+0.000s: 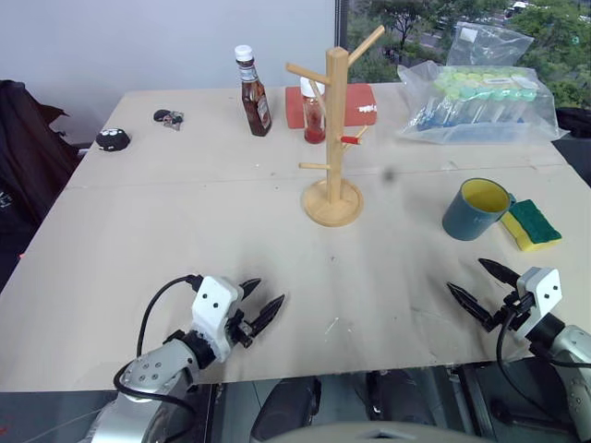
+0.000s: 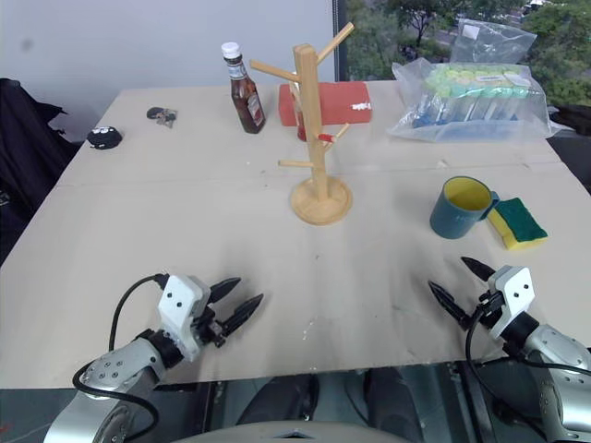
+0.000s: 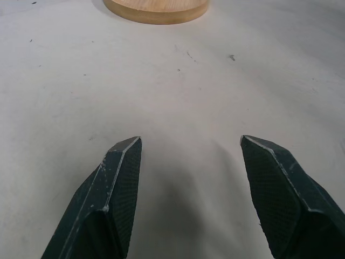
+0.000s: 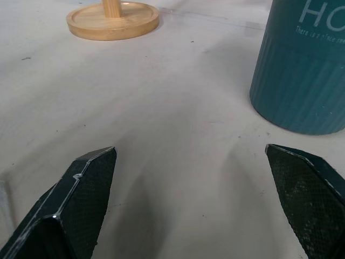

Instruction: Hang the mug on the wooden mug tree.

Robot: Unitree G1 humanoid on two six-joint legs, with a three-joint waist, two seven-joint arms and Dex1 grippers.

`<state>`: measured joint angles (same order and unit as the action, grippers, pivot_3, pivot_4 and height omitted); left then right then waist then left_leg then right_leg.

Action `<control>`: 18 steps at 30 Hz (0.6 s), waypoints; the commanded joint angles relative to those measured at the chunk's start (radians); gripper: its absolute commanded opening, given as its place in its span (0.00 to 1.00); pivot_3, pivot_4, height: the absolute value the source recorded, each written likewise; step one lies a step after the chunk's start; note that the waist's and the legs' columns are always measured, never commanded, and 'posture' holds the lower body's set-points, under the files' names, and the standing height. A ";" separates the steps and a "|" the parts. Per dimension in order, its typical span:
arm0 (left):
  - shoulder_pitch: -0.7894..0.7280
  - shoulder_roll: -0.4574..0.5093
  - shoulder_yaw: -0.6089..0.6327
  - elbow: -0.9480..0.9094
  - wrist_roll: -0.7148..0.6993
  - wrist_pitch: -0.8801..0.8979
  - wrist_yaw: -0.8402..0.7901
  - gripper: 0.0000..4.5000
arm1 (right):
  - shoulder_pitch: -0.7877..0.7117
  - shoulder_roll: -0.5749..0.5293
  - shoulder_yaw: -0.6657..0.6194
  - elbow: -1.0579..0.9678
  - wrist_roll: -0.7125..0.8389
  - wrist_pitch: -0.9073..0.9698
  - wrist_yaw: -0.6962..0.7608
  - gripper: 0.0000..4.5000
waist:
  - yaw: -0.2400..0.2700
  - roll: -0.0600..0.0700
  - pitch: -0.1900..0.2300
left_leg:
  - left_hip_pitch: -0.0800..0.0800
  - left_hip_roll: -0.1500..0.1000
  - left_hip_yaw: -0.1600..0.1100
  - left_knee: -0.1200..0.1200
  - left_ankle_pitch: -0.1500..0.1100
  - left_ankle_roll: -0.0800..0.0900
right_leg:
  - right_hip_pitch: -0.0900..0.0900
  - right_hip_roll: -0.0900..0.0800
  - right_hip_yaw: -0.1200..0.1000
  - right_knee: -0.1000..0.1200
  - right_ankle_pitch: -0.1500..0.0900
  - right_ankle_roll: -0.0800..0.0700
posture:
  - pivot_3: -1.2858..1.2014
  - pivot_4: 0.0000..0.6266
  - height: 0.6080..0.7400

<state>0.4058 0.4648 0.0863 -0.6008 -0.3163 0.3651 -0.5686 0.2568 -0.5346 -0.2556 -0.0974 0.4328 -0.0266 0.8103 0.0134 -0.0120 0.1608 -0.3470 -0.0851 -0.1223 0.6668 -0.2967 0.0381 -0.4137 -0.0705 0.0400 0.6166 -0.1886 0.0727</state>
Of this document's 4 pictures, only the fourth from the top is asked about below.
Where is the round wooden stand base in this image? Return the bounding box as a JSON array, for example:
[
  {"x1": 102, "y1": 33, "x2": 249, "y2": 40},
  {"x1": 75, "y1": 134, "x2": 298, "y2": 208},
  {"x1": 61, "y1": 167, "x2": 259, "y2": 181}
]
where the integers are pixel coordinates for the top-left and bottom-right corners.
[{"x1": 66, "y1": 0, "x2": 160, "y2": 42}]

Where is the teal ribbed ceramic cup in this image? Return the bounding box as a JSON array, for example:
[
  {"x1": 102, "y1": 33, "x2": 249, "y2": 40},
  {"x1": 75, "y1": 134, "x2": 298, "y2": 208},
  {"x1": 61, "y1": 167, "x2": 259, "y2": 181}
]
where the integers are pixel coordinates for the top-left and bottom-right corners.
[{"x1": 249, "y1": 0, "x2": 345, "y2": 136}]

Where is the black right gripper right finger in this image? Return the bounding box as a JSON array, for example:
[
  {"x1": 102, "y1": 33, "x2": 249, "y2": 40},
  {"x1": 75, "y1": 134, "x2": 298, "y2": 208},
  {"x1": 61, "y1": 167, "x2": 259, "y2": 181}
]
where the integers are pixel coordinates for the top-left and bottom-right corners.
[{"x1": 264, "y1": 144, "x2": 345, "y2": 259}]

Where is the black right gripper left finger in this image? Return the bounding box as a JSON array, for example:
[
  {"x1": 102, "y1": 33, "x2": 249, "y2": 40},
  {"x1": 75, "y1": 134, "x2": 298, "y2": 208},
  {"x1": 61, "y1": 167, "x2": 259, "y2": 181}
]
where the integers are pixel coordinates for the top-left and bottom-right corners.
[{"x1": 0, "y1": 146, "x2": 118, "y2": 259}]

